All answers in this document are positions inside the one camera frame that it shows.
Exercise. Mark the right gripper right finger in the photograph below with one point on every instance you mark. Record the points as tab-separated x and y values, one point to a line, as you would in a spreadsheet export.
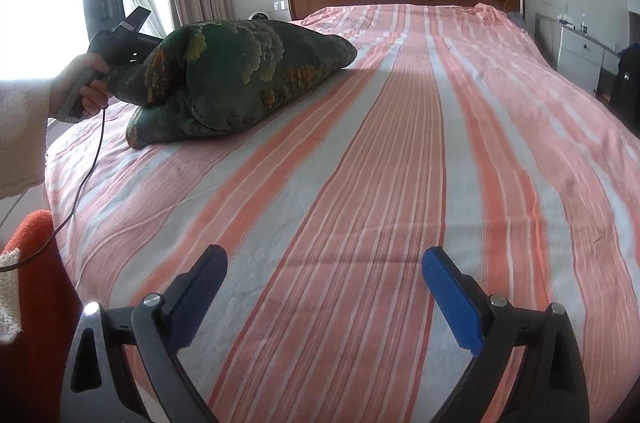
550	385

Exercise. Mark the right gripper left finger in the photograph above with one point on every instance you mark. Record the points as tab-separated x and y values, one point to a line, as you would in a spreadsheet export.
98	385

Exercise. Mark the green landscape print jacket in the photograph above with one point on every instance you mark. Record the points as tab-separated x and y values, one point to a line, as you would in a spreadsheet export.
218	78

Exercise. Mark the black and blue hanging clothes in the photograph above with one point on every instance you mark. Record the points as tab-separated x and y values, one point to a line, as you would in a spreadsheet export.
625	98

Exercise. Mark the person's left hand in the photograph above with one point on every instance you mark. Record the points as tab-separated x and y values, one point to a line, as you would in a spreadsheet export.
94	96

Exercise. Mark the small white fan heater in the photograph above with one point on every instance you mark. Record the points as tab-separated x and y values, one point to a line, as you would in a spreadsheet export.
259	16

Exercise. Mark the pink striped bed sheet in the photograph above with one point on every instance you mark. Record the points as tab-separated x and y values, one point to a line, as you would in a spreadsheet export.
449	129

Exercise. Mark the white bedside cabinet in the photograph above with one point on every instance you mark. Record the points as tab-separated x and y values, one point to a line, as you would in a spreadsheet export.
576	56

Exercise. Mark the small bottle on cabinet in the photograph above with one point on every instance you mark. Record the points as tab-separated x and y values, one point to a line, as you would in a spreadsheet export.
583	21

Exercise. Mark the white wall socket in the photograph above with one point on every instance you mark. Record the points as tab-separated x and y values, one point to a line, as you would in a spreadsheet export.
280	6

